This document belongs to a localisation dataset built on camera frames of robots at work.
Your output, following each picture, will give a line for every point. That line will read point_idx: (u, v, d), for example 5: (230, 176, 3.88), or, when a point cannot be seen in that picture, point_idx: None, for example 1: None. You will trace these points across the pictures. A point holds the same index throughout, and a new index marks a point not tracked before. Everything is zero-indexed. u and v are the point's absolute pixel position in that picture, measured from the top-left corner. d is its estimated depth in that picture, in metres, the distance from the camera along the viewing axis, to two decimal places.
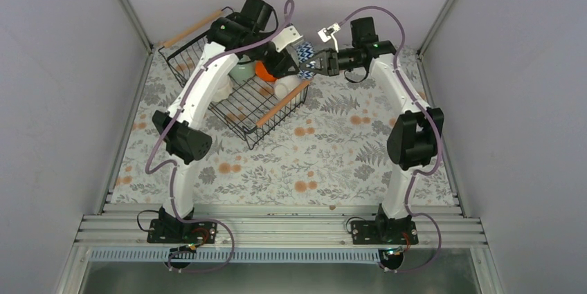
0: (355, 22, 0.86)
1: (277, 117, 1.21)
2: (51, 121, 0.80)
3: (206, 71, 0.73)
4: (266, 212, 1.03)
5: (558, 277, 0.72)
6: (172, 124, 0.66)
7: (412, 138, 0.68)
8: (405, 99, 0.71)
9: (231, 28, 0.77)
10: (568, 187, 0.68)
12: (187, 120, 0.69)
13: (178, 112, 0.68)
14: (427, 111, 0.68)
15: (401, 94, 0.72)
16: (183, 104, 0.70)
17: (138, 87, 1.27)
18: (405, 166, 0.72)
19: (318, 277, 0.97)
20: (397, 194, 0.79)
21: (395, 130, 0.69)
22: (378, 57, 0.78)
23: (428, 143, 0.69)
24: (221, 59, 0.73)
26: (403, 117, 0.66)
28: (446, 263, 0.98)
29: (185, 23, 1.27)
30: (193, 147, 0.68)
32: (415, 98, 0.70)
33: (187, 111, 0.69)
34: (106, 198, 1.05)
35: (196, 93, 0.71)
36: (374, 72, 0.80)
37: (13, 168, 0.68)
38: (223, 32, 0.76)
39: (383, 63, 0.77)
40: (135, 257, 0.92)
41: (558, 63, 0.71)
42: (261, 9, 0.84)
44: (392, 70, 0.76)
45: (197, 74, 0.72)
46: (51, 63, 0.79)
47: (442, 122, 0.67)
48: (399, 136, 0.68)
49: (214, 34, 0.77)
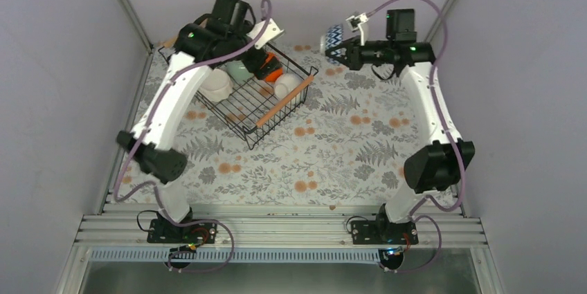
0: (394, 13, 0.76)
1: (277, 118, 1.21)
2: (51, 121, 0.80)
3: (174, 86, 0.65)
4: (266, 212, 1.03)
5: (558, 278, 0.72)
6: (138, 146, 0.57)
7: (434, 171, 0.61)
8: (437, 124, 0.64)
9: (201, 37, 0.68)
10: (568, 186, 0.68)
12: (155, 140, 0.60)
13: (143, 133, 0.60)
14: (457, 142, 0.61)
15: (432, 119, 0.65)
16: (151, 123, 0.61)
17: (138, 86, 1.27)
18: (419, 191, 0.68)
19: (318, 277, 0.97)
20: (403, 207, 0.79)
21: (418, 158, 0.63)
22: (414, 65, 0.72)
23: (450, 173, 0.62)
24: (190, 72, 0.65)
26: (430, 148, 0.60)
28: (446, 263, 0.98)
29: (185, 23, 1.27)
30: (165, 169, 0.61)
32: (448, 126, 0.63)
33: (154, 131, 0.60)
34: (106, 198, 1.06)
35: (164, 110, 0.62)
36: (405, 81, 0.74)
37: (13, 168, 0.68)
38: (192, 41, 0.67)
39: (417, 76, 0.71)
40: (135, 257, 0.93)
41: (558, 63, 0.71)
42: (233, 7, 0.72)
44: (426, 86, 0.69)
45: (163, 90, 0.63)
46: (51, 63, 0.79)
47: (469, 158, 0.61)
48: (419, 164, 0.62)
49: (182, 43, 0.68)
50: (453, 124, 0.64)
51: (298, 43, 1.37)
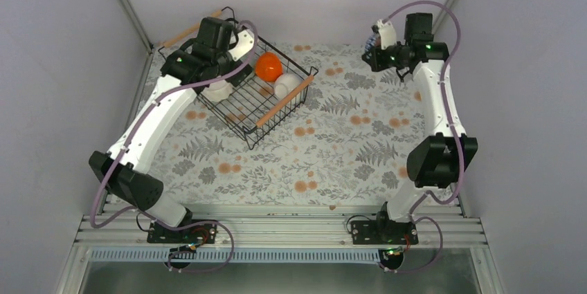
0: (412, 15, 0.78)
1: (277, 118, 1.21)
2: (51, 121, 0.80)
3: (158, 107, 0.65)
4: (266, 212, 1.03)
5: (558, 278, 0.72)
6: (115, 166, 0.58)
7: (435, 163, 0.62)
8: (441, 118, 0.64)
9: (188, 62, 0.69)
10: (568, 186, 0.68)
12: (132, 161, 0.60)
13: (120, 153, 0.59)
14: (459, 138, 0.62)
15: (438, 112, 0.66)
16: (129, 143, 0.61)
17: (138, 86, 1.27)
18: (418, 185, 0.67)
19: (318, 277, 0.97)
20: (403, 202, 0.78)
21: (419, 148, 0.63)
22: (427, 61, 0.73)
23: (451, 169, 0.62)
24: (176, 94, 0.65)
26: (432, 138, 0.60)
28: (446, 263, 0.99)
29: (185, 23, 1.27)
30: (139, 195, 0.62)
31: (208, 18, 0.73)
32: (453, 120, 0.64)
33: (131, 151, 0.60)
34: (106, 198, 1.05)
35: (144, 131, 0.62)
36: (417, 77, 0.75)
37: (13, 167, 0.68)
38: (179, 66, 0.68)
39: (430, 72, 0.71)
40: (135, 258, 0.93)
41: (558, 63, 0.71)
42: (218, 31, 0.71)
44: (437, 81, 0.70)
45: (147, 111, 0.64)
46: (51, 63, 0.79)
47: (471, 154, 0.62)
48: (421, 155, 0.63)
49: (169, 68, 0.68)
50: (459, 120, 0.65)
51: (298, 43, 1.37)
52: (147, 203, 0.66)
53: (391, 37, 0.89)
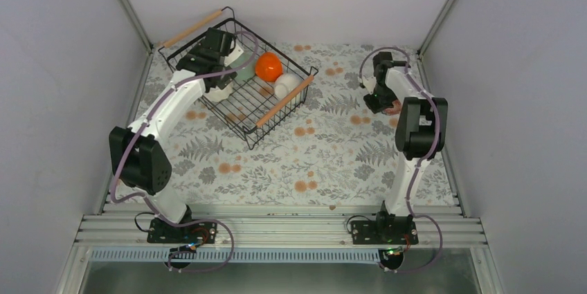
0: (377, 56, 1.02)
1: (277, 118, 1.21)
2: (51, 121, 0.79)
3: (176, 93, 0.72)
4: (266, 212, 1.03)
5: (558, 277, 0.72)
6: (137, 138, 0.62)
7: (415, 124, 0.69)
8: (412, 90, 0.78)
9: (200, 61, 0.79)
10: (567, 187, 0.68)
12: (154, 134, 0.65)
13: (143, 126, 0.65)
14: (433, 99, 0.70)
15: (408, 88, 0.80)
16: (151, 120, 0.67)
17: (138, 87, 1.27)
18: (408, 155, 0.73)
19: (318, 277, 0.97)
20: (400, 186, 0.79)
21: (401, 115, 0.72)
22: (392, 66, 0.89)
23: (432, 133, 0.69)
24: (191, 82, 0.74)
26: (408, 100, 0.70)
28: (446, 264, 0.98)
29: (184, 23, 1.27)
30: (154, 171, 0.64)
31: (212, 28, 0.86)
32: (421, 89, 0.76)
33: (153, 126, 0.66)
34: (106, 198, 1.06)
35: (163, 110, 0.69)
36: (390, 81, 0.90)
37: (13, 167, 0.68)
38: (192, 64, 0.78)
39: (394, 71, 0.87)
40: (135, 257, 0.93)
41: (559, 63, 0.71)
42: (221, 39, 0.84)
44: (403, 75, 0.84)
45: (166, 94, 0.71)
46: (51, 63, 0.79)
47: (445, 112, 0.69)
48: (402, 120, 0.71)
49: (183, 63, 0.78)
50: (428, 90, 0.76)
51: (298, 43, 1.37)
52: (158, 186, 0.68)
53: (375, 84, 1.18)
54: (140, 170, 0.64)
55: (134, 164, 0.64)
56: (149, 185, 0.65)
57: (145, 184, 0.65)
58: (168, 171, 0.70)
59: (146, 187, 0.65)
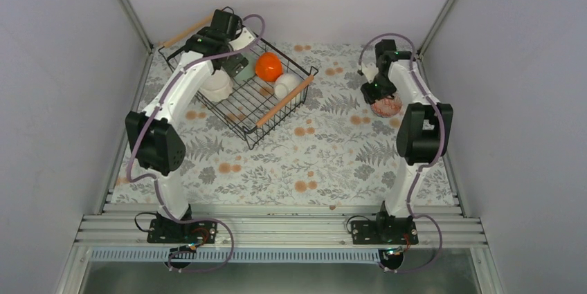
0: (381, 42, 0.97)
1: (277, 117, 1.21)
2: (50, 121, 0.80)
3: (185, 75, 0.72)
4: (266, 212, 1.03)
5: (558, 277, 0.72)
6: (150, 122, 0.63)
7: (419, 131, 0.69)
8: (417, 93, 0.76)
9: (207, 42, 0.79)
10: (568, 187, 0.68)
12: (167, 117, 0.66)
13: (156, 110, 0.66)
14: (437, 105, 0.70)
15: (412, 90, 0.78)
16: (163, 103, 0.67)
17: (138, 87, 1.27)
18: (410, 161, 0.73)
19: (318, 277, 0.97)
20: (400, 191, 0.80)
21: (404, 120, 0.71)
22: (396, 61, 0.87)
23: (437, 139, 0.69)
24: (199, 63, 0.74)
26: (413, 106, 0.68)
28: (446, 264, 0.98)
29: (185, 23, 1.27)
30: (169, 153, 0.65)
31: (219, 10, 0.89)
32: (426, 93, 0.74)
33: (165, 109, 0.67)
34: (106, 198, 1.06)
35: (174, 93, 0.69)
36: (392, 75, 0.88)
37: (13, 167, 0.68)
38: (199, 46, 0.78)
39: (401, 66, 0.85)
40: (135, 258, 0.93)
41: (559, 63, 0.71)
42: (228, 19, 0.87)
44: (407, 72, 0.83)
45: (176, 77, 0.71)
46: (51, 63, 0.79)
47: (450, 118, 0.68)
48: (406, 126, 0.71)
49: (191, 46, 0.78)
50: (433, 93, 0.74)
51: (298, 43, 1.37)
52: (174, 165, 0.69)
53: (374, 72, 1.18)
54: (156, 151, 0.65)
55: (151, 144, 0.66)
56: (165, 164, 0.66)
57: (163, 164, 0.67)
58: (183, 151, 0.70)
59: (163, 166, 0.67)
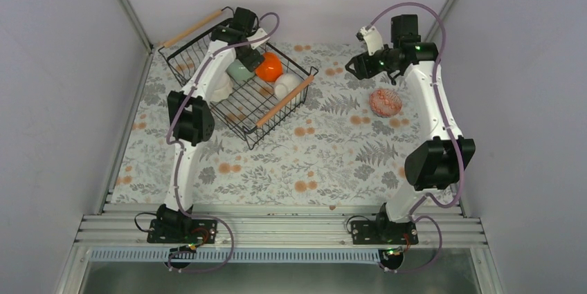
0: (401, 19, 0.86)
1: (277, 118, 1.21)
2: (51, 121, 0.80)
3: (214, 59, 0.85)
4: (266, 212, 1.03)
5: (558, 277, 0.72)
6: (187, 100, 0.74)
7: (433, 167, 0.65)
8: (437, 121, 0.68)
9: (230, 32, 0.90)
10: (568, 186, 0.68)
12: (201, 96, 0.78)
13: (192, 89, 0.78)
14: (457, 140, 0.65)
15: (433, 115, 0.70)
16: (197, 83, 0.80)
17: (138, 87, 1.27)
18: (419, 187, 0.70)
19: (318, 277, 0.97)
20: (403, 203, 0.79)
21: (418, 153, 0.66)
22: (417, 63, 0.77)
23: (450, 171, 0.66)
24: (226, 50, 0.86)
26: (430, 143, 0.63)
28: (446, 264, 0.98)
29: (185, 23, 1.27)
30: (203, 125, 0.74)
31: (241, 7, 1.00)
32: (448, 124, 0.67)
33: (201, 89, 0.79)
34: (106, 198, 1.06)
35: (207, 75, 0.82)
36: (409, 79, 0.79)
37: (13, 167, 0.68)
38: (224, 34, 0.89)
39: (421, 75, 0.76)
40: (135, 257, 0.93)
41: (558, 63, 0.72)
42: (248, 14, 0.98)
44: (429, 84, 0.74)
45: (206, 61, 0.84)
46: (51, 63, 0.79)
47: (470, 154, 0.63)
48: (420, 159, 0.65)
49: (217, 34, 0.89)
50: (455, 121, 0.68)
51: (298, 43, 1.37)
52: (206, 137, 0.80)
53: (378, 41, 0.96)
54: (192, 126, 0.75)
55: (186, 120, 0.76)
56: (199, 136, 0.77)
57: (196, 136, 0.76)
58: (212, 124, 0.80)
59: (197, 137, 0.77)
